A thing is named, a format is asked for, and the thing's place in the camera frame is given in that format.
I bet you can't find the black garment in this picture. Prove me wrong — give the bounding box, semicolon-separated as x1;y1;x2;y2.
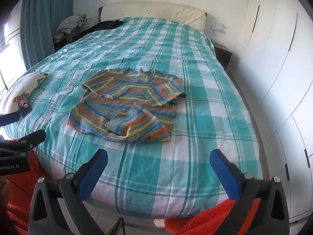
73;20;124;40

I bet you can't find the dark wooden nightstand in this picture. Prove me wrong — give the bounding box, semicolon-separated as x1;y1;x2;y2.
213;42;233;71

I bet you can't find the checkered folded cloth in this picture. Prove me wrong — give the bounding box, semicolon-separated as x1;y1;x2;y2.
55;15;87;36

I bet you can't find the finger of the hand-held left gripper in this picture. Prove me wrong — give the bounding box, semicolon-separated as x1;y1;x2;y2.
0;129;47;153
0;111;20;127

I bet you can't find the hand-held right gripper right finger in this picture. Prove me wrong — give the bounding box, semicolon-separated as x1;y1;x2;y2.
210;149;290;235

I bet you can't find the teal curtain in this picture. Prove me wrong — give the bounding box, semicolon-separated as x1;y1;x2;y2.
20;0;75;70

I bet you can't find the cream padded headboard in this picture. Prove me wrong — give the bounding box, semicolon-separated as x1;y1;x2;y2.
100;1;208;31

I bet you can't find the white cushion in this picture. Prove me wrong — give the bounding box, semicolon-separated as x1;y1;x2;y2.
0;72;49;118

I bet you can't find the white wardrobe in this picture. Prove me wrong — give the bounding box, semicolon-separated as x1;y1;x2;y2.
227;0;313;226

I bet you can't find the smartphone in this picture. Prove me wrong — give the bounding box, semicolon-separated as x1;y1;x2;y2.
16;92;32;118

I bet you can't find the striped knitted sweater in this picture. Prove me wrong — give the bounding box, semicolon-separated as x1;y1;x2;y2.
67;67;187;144

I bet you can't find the white wall socket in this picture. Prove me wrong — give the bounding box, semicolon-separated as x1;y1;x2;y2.
210;23;228;33

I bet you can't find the teal plaid bedspread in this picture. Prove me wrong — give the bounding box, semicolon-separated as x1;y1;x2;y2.
5;17;263;219

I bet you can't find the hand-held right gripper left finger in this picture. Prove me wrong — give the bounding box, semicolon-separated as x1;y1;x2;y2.
29;148;108;235

